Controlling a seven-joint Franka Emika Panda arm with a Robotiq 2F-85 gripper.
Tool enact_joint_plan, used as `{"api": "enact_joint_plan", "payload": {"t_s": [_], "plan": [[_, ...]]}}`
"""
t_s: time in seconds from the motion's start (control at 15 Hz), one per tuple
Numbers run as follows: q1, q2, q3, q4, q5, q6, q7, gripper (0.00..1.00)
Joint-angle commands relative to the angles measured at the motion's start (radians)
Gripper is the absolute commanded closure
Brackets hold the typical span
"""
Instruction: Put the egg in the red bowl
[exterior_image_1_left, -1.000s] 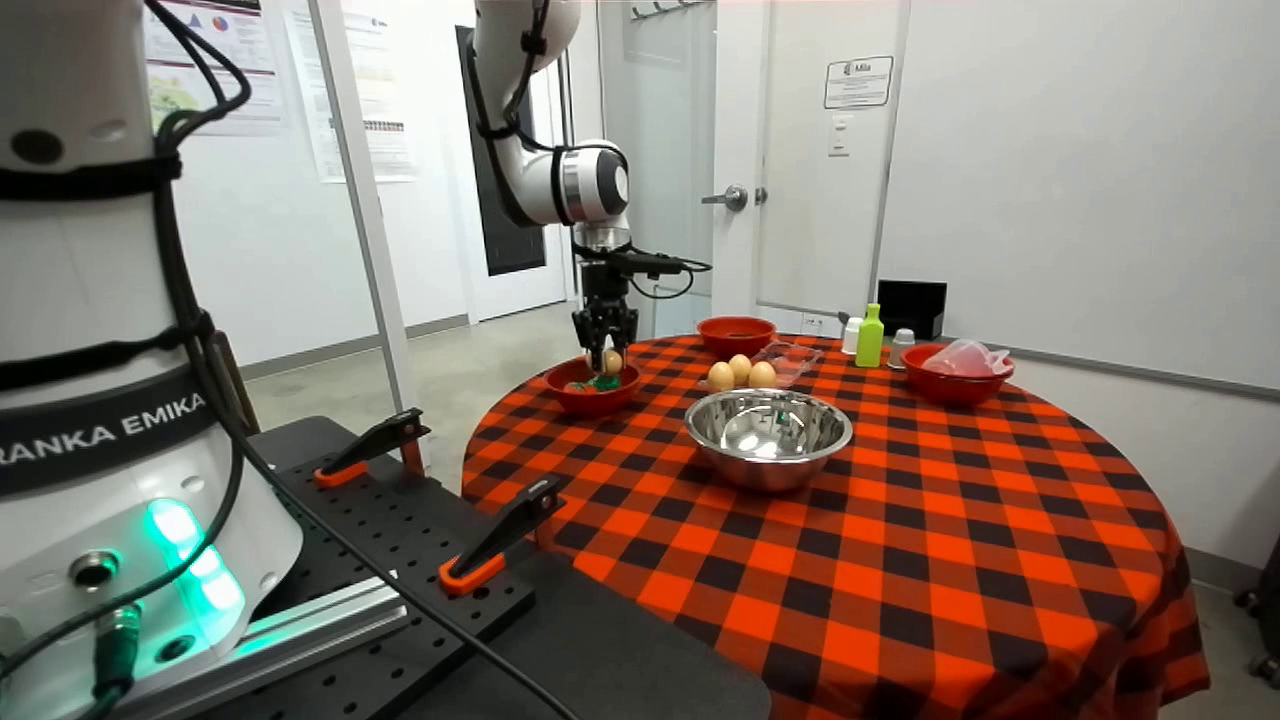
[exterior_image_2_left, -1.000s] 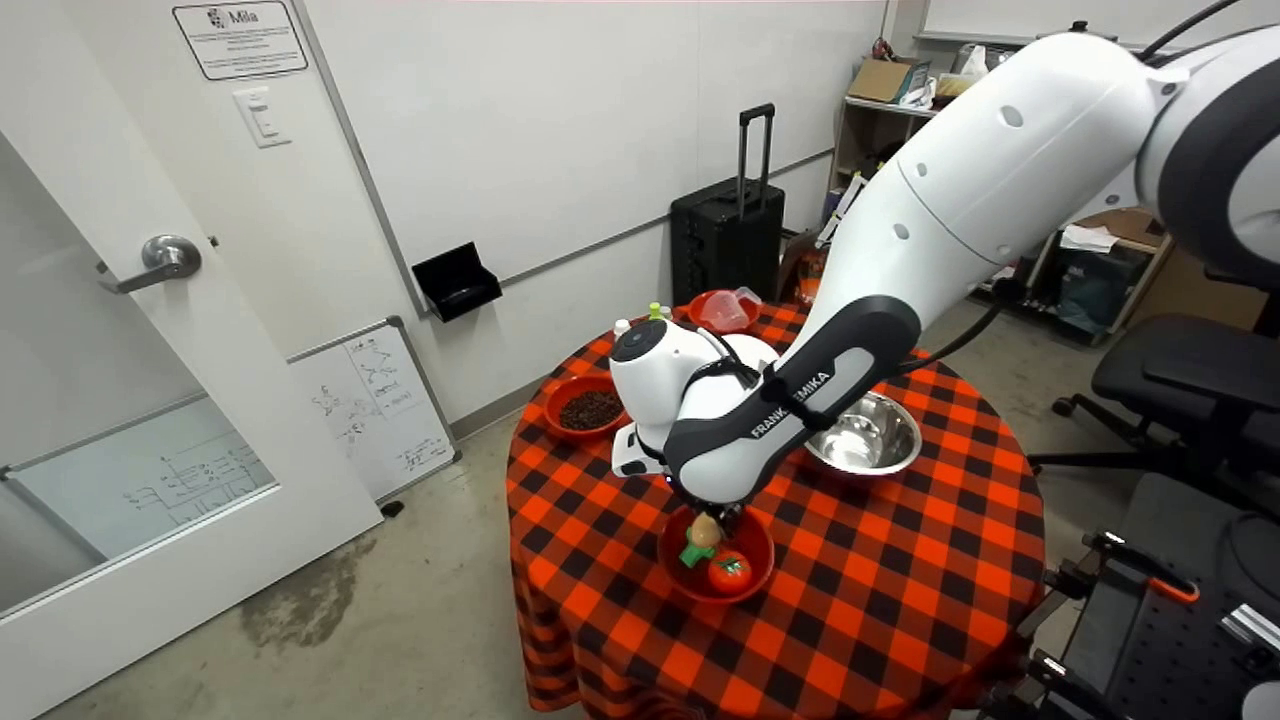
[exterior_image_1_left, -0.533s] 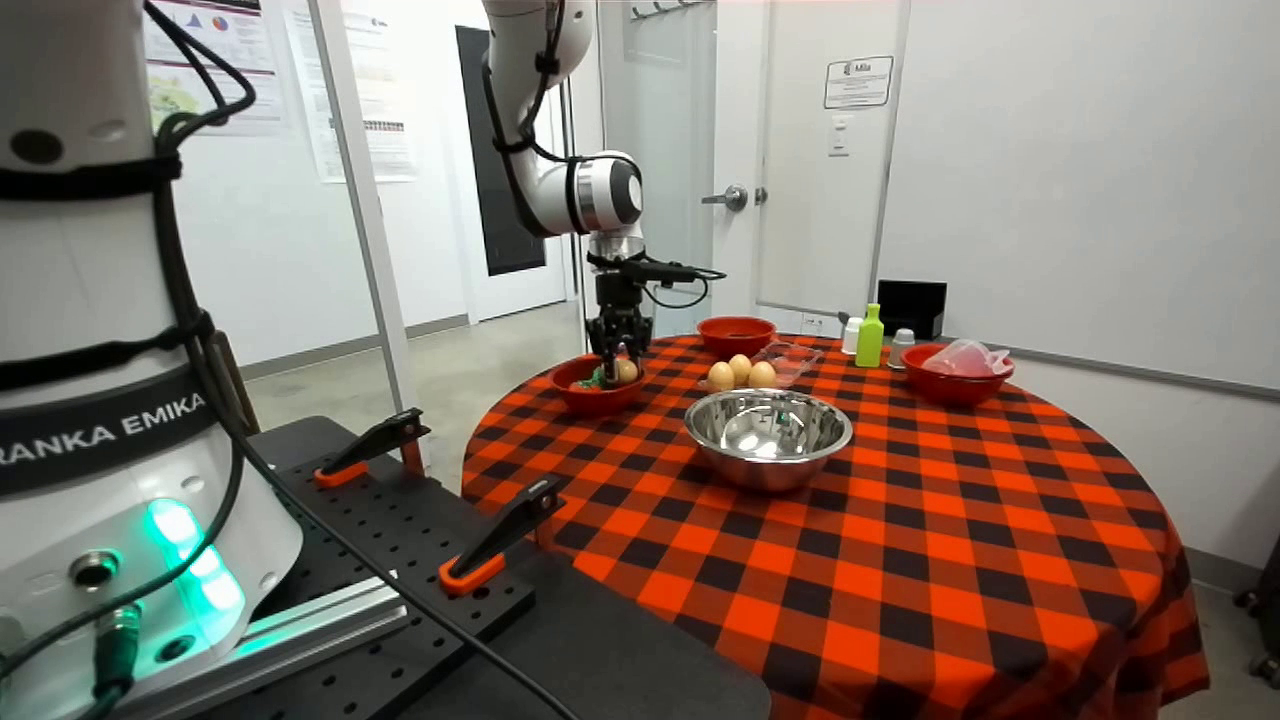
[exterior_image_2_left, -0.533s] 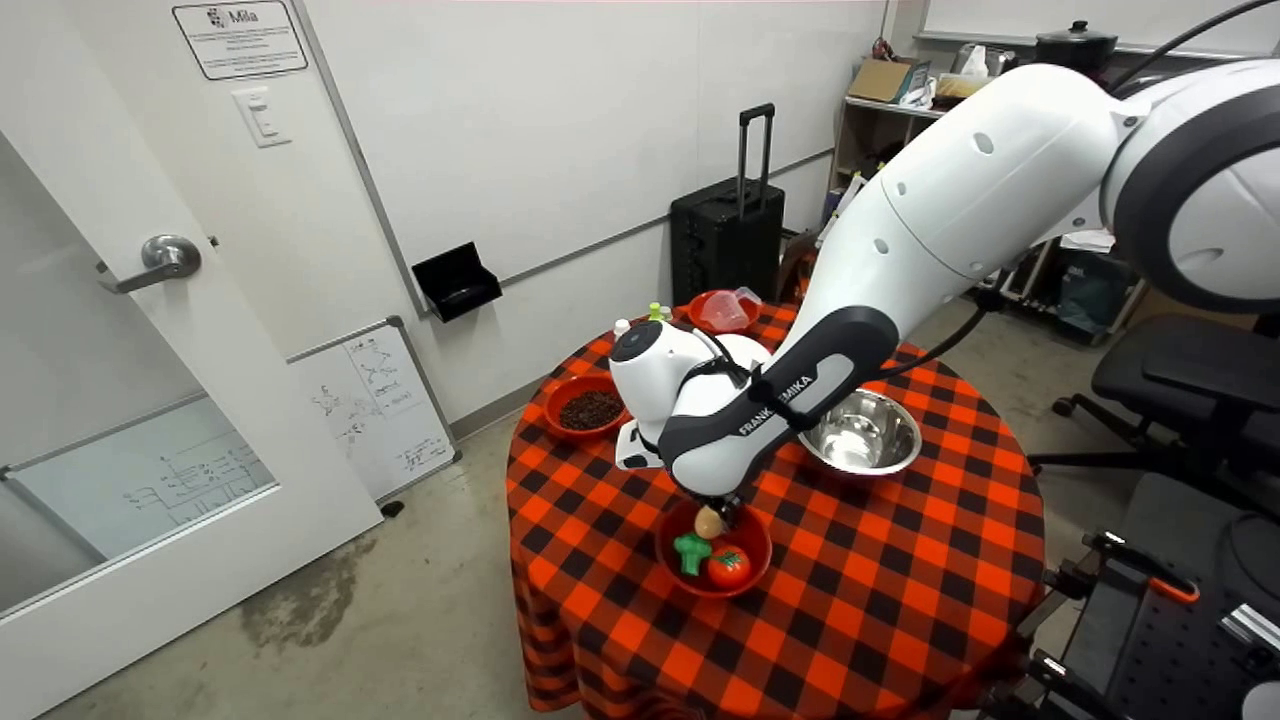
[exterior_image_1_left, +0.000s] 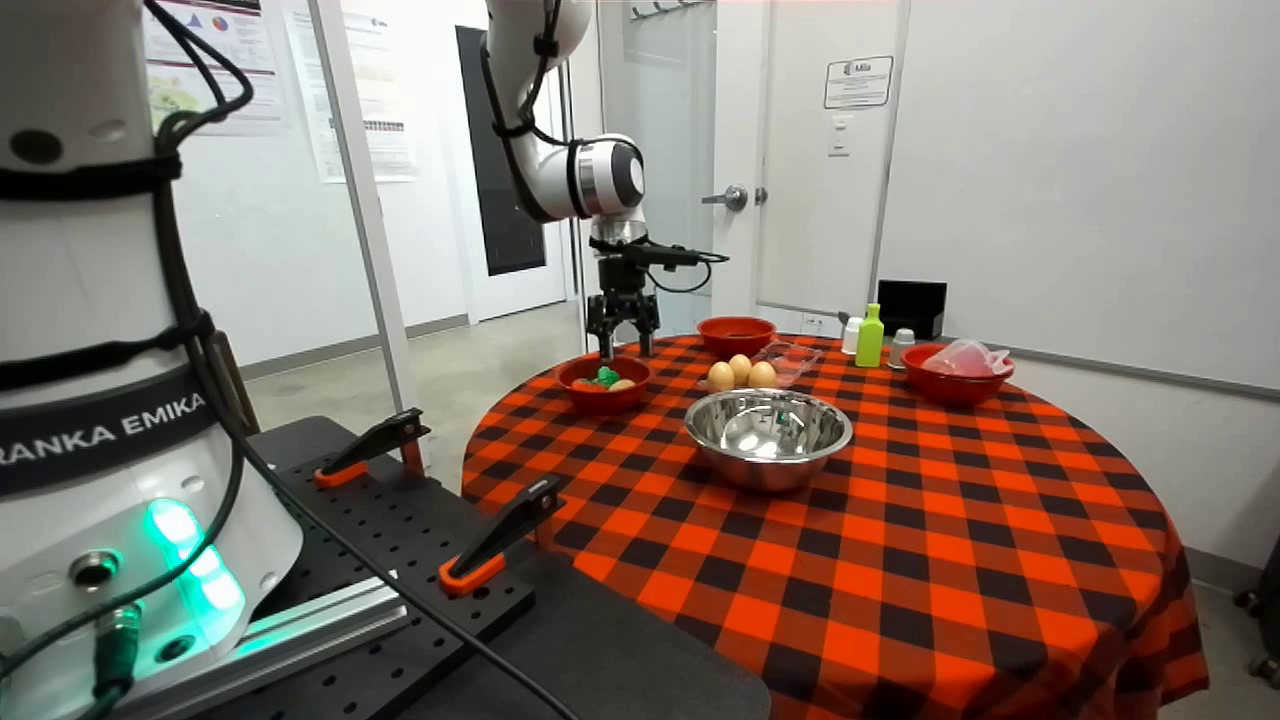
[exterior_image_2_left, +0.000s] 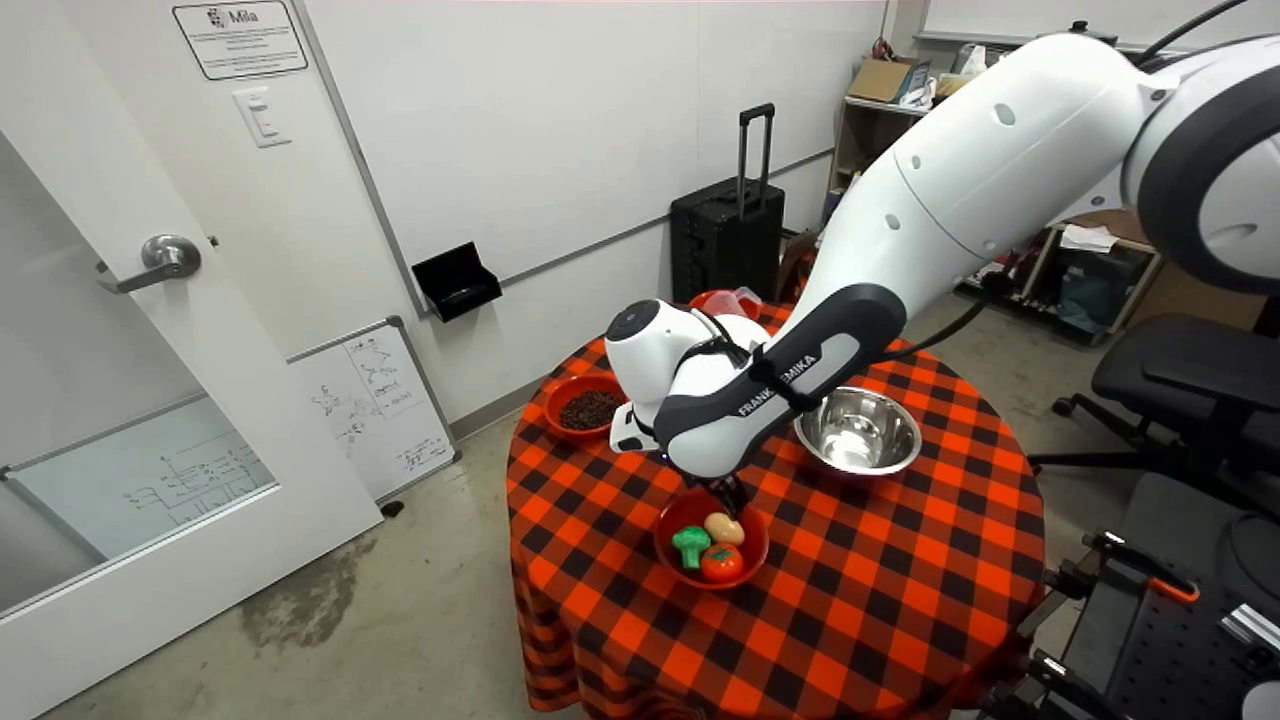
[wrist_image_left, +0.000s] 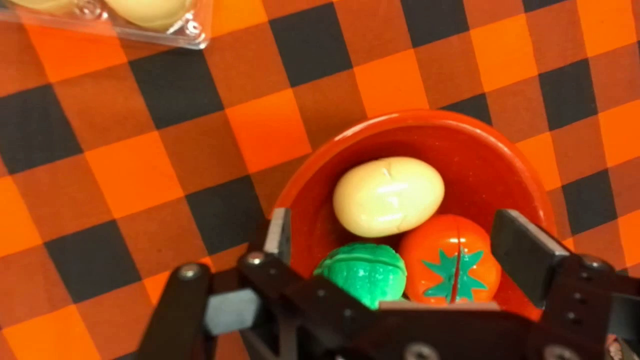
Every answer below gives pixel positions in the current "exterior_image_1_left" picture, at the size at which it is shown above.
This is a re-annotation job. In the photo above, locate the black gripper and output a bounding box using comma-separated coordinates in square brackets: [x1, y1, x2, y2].
[583, 239, 668, 359]

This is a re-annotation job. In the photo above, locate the red bowl with green item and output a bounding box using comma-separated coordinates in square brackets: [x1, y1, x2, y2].
[553, 351, 657, 419]

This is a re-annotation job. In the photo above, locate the empty red bowl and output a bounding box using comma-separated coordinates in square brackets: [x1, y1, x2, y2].
[695, 313, 781, 364]

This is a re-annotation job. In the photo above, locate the stainless steel bowl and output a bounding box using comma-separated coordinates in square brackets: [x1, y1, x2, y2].
[679, 383, 858, 499]

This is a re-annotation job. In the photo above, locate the red bowl with plastic bag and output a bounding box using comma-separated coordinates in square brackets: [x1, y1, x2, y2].
[900, 340, 1021, 410]

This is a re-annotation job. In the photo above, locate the clear plastic container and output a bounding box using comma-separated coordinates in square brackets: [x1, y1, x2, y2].
[765, 336, 832, 392]

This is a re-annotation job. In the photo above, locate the orange black bar clamp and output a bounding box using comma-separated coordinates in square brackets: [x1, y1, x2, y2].
[437, 471, 572, 600]
[309, 403, 437, 495]

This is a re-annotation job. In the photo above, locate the green bottle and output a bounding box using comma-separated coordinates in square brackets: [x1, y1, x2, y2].
[853, 299, 893, 376]

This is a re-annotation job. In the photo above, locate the white door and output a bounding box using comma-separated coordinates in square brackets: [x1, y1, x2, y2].
[709, 0, 913, 340]

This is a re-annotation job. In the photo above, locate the white metal pole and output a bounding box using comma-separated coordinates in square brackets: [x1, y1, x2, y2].
[305, 0, 418, 419]

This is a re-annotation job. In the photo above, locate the black box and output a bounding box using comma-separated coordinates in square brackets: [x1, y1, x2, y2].
[874, 275, 953, 345]

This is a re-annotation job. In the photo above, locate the black perforated mounting board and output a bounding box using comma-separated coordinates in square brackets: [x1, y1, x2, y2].
[194, 447, 539, 720]

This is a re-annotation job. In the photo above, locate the white door sign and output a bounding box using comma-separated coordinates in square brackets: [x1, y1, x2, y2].
[821, 52, 900, 115]

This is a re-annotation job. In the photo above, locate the pink clear plastic bag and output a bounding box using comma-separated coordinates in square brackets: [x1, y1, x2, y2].
[918, 336, 998, 380]

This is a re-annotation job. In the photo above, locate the dark grey robot platform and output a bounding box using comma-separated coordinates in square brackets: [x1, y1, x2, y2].
[194, 410, 776, 720]

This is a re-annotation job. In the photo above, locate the orange black checkered tablecloth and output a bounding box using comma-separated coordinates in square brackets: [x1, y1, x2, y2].
[456, 326, 1214, 720]

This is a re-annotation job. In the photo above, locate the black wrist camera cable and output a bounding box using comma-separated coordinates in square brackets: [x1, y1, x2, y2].
[645, 254, 720, 299]

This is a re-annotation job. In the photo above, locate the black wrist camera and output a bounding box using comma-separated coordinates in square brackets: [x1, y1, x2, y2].
[593, 234, 734, 271]

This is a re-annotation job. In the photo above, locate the silver door handle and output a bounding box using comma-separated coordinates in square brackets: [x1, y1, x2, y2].
[700, 185, 773, 217]

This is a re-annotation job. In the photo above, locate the white paper wall notice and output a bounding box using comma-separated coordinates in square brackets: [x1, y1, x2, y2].
[285, 0, 423, 187]

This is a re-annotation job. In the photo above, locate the silver aluminium rail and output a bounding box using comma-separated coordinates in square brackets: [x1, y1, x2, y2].
[116, 570, 416, 720]

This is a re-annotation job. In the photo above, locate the wall poster with coloured print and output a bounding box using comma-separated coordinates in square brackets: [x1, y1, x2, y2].
[122, 0, 291, 140]

